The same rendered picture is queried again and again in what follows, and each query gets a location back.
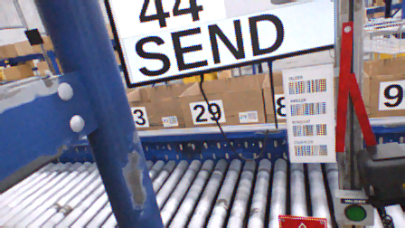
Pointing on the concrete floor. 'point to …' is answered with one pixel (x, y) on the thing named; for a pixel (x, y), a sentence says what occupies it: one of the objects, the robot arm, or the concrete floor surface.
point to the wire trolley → (385, 39)
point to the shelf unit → (79, 115)
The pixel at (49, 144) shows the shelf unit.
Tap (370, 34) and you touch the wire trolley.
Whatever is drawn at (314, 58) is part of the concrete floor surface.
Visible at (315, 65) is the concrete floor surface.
